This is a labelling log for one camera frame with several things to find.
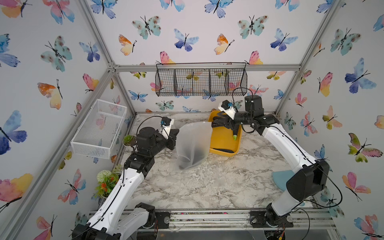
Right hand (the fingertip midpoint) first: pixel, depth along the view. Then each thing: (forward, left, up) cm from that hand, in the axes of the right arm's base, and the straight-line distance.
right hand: (219, 114), depth 75 cm
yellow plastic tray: (+6, -5, -33) cm, 34 cm away
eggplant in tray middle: (+13, -15, -31) cm, 37 cm away
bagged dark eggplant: (-14, +15, -21) cm, 29 cm away
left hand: (-9, +19, -2) cm, 21 cm away
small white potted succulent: (-16, +42, -2) cm, 45 cm away
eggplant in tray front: (-5, -8, -27) cm, 29 cm away
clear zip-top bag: (-9, +13, -15) cm, 22 cm away
